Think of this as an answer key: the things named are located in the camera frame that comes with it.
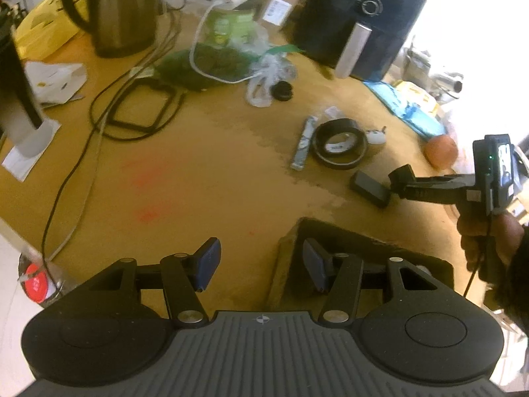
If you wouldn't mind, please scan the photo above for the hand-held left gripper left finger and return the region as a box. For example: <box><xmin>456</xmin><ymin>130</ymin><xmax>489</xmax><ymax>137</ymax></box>
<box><xmin>78</xmin><ymin>238</ymin><xmax>222</xmax><ymax>327</ymax></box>

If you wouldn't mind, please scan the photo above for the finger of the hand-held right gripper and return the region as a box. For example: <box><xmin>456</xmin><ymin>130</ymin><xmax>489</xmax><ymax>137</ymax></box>
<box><xmin>388</xmin><ymin>164</ymin><xmax>474</xmax><ymax>208</ymax></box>

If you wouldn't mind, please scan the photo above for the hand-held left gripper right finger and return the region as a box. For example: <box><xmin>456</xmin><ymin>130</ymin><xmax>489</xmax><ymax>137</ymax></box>
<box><xmin>303</xmin><ymin>238</ymin><xmax>449</xmax><ymax>325</ymax></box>

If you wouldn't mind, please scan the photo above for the small black box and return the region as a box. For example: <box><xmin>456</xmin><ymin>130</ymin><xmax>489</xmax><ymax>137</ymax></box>
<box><xmin>350</xmin><ymin>169</ymin><xmax>391</xmax><ymax>208</ymax></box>

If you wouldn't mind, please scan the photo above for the small bear-shaped toy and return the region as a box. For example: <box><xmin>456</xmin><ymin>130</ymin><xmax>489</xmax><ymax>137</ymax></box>
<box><xmin>364</xmin><ymin>126</ymin><xmax>389</xmax><ymax>146</ymax></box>

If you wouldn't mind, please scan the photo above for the grey stick sachet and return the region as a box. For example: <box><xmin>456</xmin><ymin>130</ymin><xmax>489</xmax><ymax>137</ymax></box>
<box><xmin>290</xmin><ymin>116</ymin><xmax>318</xmax><ymax>171</ymax></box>

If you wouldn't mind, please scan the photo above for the person's right hand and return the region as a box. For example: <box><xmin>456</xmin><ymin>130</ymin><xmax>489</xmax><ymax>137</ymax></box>
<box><xmin>457</xmin><ymin>214</ymin><xmax>525</xmax><ymax>274</ymax></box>

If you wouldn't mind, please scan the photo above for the orange fruit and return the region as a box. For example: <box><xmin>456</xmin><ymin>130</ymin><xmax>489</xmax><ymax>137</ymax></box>
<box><xmin>426</xmin><ymin>134</ymin><xmax>459</xmax><ymax>170</ymax></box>

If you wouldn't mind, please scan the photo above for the black tape roll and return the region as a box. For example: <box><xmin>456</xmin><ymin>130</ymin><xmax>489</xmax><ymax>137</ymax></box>
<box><xmin>311</xmin><ymin>118</ymin><xmax>369</xmax><ymax>170</ymax></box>

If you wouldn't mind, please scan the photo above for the yellow packet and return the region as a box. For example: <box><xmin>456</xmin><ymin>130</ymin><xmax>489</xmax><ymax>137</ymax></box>
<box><xmin>392</xmin><ymin>80</ymin><xmax>441</xmax><ymax>114</ymax></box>

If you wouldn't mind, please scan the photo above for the glass bowl with utensils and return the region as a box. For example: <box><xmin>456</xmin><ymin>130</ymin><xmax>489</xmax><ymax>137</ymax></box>
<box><xmin>403</xmin><ymin>45</ymin><xmax>466</xmax><ymax>100</ymax></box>

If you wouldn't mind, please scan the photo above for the clear bottle with red cap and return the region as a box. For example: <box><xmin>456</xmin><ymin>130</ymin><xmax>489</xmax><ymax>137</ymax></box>
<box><xmin>17</xmin><ymin>252</ymin><xmax>62</xmax><ymax>309</ymax></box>

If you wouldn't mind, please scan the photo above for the small clear plastic bag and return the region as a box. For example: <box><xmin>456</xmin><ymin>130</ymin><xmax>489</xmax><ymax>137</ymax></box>
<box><xmin>246</xmin><ymin>52</ymin><xmax>298</xmax><ymax>108</ymax></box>

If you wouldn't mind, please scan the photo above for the black air fryer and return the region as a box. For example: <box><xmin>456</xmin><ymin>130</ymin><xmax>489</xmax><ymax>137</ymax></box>
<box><xmin>285</xmin><ymin>0</ymin><xmax>426</xmax><ymax>83</ymax></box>

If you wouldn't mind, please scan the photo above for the green plastic strip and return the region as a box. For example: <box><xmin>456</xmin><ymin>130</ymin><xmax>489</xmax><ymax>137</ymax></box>
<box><xmin>264</xmin><ymin>44</ymin><xmax>307</xmax><ymax>56</ymax></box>

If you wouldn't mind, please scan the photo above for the white paper sheet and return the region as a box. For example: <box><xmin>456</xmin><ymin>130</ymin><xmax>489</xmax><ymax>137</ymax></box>
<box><xmin>25</xmin><ymin>61</ymin><xmax>87</xmax><ymax>106</ymax></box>

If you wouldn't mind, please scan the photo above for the silver monitor with stand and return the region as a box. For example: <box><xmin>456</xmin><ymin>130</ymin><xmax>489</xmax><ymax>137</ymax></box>
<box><xmin>0</xmin><ymin>2</ymin><xmax>62</xmax><ymax>183</ymax></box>

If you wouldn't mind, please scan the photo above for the stainless steel kettle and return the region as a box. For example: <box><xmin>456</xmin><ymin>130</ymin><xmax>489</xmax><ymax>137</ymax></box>
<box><xmin>60</xmin><ymin>0</ymin><xmax>166</xmax><ymax>59</ymax></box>

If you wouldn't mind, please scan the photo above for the yellow plastic bag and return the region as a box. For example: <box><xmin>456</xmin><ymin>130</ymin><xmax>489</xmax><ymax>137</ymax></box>
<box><xmin>14</xmin><ymin>0</ymin><xmax>81</xmax><ymax>56</ymax></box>

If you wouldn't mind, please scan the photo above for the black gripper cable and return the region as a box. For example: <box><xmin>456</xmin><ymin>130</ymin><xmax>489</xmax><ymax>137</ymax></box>
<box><xmin>462</xmin><ymin>215</ymin><xmax>492</xmax><ymax>299</ymax></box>

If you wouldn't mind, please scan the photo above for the black cable loop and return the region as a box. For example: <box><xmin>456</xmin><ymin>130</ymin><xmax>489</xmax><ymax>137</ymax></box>
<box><xmin>108</xmin><ymin>78</ymin><xmax>176</xmax><ymax>131</ymax></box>

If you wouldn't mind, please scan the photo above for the black power cable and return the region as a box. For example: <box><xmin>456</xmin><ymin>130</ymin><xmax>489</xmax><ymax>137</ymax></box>
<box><xmin>41</xmin><ymin>6</ymin><xmax>186</xmax><ymax>265</ymax></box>

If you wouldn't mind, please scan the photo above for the white cable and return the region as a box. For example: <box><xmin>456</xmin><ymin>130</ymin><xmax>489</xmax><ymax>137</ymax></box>
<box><xmin>190</xmin><ymin>0</ymin><xmax>265</xmax><ymax>85</ymax></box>

